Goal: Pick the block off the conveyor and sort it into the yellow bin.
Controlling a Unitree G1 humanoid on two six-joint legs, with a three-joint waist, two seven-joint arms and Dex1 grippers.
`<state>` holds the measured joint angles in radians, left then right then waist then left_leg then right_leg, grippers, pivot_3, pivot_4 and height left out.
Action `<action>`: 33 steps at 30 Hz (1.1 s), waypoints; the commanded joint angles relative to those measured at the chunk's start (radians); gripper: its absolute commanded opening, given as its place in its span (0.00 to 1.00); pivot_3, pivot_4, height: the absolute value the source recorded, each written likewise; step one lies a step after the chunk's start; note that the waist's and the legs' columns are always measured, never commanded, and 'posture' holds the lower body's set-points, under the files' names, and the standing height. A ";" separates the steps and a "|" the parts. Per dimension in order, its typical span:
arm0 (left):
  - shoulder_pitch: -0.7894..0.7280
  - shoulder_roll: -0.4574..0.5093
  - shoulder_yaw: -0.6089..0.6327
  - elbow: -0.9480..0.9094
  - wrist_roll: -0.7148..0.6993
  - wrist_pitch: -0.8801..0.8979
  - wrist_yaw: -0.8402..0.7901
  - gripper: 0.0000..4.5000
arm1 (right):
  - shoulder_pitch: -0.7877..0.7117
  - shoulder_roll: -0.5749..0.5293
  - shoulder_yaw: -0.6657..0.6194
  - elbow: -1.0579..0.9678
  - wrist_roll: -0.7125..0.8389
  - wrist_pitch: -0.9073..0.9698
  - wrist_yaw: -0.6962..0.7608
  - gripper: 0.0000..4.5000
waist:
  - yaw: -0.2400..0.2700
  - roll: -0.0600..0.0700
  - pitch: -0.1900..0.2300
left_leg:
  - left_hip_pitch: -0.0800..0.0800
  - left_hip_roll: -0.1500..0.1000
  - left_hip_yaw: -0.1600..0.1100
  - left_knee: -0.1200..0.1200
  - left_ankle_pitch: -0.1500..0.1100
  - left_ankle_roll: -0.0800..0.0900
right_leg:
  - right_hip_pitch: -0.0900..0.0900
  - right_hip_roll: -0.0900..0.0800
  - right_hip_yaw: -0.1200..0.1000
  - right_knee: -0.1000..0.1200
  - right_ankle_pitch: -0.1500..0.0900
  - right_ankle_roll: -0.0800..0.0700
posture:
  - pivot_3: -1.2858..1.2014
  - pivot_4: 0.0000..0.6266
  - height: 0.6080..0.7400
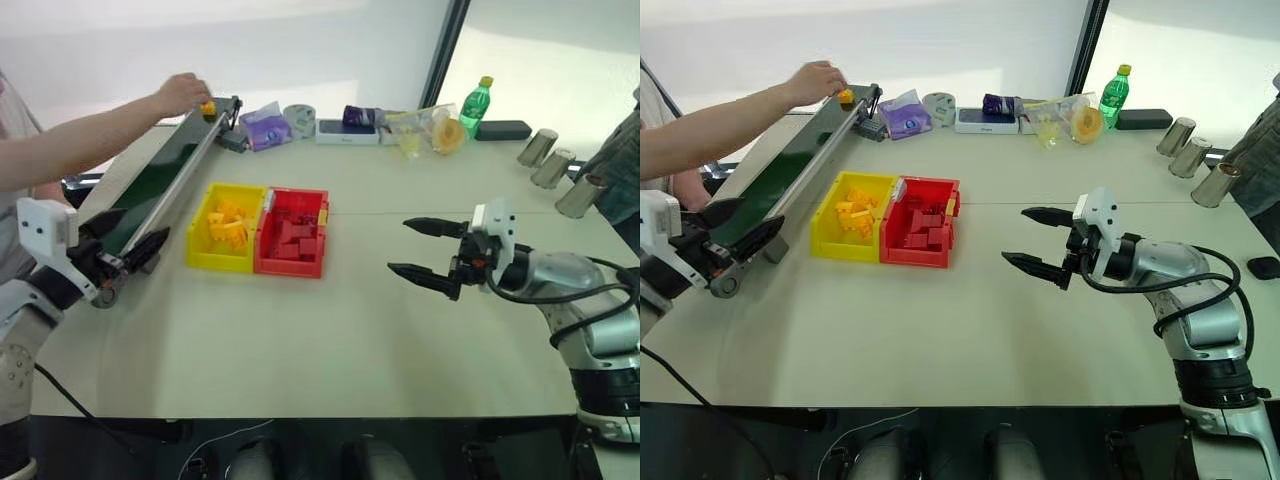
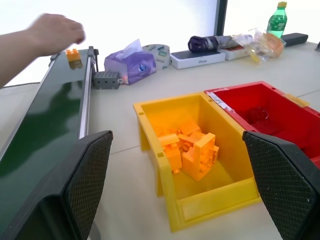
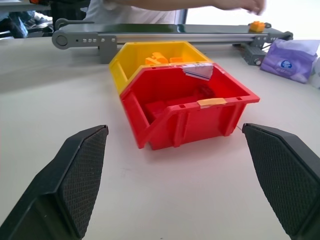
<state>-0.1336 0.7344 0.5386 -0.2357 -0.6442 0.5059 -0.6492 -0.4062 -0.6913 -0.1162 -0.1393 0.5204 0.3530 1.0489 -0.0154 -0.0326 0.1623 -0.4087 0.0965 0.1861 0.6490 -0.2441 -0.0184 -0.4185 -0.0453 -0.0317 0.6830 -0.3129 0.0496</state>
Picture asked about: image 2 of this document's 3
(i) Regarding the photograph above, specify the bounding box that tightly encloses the yellow plastic storage bin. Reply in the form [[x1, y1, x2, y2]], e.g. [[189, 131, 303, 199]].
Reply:
[[132, 91, 262, 233]]

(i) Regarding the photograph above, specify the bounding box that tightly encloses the white and red flat box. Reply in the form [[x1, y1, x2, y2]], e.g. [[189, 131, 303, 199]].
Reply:
[[219, 44, 253, 61]]

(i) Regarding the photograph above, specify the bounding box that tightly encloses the green plastic soda bottle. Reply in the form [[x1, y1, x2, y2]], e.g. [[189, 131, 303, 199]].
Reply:
[[266, 1, 288, 38]]

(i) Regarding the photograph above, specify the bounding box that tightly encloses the dark vertical window post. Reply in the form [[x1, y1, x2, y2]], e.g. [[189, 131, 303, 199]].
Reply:
[[213, 0, 229, 36]]

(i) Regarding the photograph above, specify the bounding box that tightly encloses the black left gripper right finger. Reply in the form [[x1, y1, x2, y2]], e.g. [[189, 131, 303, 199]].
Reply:
[[242, 130, 320, 240]]

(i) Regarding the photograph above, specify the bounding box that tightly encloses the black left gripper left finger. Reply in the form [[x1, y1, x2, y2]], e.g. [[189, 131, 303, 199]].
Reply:
[[0, 130, 114, 240]]

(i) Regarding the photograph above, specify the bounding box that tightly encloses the clear plastic bag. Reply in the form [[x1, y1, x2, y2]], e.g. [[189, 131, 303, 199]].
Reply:
[[231, 27, 287, 65]]

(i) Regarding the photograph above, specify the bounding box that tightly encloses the dark green conveyor belt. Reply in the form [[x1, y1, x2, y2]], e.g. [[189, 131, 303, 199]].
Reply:
[[0, 45, 100, 231]]

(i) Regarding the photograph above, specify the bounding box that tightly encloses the round wet wipes canister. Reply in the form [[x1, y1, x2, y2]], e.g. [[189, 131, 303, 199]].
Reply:
[[141, 43, 171, 71]]

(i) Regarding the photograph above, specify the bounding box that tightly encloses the purple tissue pack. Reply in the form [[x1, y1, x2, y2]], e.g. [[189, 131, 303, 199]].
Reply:
[[103, 38, 157, 86]]

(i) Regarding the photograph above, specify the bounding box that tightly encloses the white phone box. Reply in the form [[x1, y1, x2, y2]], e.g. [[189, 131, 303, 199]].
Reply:
[[170, 49, 227, 70]]

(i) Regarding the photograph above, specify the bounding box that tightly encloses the black rectangular case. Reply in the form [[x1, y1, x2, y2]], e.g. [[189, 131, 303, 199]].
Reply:
[[281, 32, 309, 48]]

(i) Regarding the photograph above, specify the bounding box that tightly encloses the person's bare hand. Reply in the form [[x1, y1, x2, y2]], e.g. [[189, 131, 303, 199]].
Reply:
[[26, 12, 87, 57]]

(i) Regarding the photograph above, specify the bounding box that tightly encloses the red plastic storage bin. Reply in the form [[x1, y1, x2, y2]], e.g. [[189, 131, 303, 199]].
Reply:
[[204, 80, 320, 170]]

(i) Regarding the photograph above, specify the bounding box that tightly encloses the orange studded brick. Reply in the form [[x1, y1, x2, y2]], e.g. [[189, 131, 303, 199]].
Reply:
[[163, 142, 182, 174]]

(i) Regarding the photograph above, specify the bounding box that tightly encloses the orange flat block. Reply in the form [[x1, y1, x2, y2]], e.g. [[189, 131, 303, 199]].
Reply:
[[178, 121, 202, 137]]

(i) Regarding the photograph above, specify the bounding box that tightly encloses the orange cylinder block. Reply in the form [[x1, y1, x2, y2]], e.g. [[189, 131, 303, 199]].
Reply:
[[157, 133, 180, 146]]

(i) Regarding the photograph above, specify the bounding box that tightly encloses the orange toy building block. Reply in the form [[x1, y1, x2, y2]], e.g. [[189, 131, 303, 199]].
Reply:
[[65, 48, 82, 62]]

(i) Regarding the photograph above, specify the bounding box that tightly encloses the orange square frame block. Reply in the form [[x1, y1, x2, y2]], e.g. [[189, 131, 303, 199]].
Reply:
[[181, 132, 220, 182]]

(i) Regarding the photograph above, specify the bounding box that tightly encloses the folded purple umbrella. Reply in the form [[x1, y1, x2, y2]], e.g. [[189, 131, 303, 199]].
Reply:
[[187, 35, 235, 53]]

